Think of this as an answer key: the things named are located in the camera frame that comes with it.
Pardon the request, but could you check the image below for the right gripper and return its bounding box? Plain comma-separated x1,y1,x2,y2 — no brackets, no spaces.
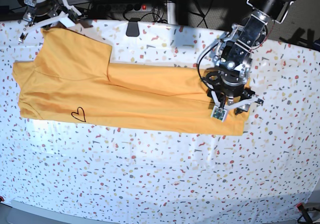
19,0,82,43

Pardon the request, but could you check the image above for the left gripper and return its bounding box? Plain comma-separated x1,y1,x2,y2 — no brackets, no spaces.
199,68,264,115

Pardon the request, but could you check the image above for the yellow T-shirt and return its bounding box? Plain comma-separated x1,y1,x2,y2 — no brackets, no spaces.
12,28,249,136

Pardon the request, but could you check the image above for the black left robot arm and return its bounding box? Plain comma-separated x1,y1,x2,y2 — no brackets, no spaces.
199,0,296,122

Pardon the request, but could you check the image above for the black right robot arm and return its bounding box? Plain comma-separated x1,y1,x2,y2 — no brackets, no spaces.
19,0,82,43

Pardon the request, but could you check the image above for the white power strip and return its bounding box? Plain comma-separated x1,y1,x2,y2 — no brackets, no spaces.
93,3,153,13

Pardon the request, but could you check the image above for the black table clamp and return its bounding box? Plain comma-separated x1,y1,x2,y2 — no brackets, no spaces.
125,18,140,37

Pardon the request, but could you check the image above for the red clamp right corner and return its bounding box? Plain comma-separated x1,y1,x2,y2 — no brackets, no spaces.
296,203,305,213

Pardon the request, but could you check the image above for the terrazzo patterned table cloth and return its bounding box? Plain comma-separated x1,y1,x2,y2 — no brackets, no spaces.
0,20,320,224

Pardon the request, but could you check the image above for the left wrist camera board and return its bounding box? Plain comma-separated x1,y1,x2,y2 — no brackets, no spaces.
211,105,228,122

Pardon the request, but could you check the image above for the white metal post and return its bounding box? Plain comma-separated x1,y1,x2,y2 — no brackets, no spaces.
166,1,177,25

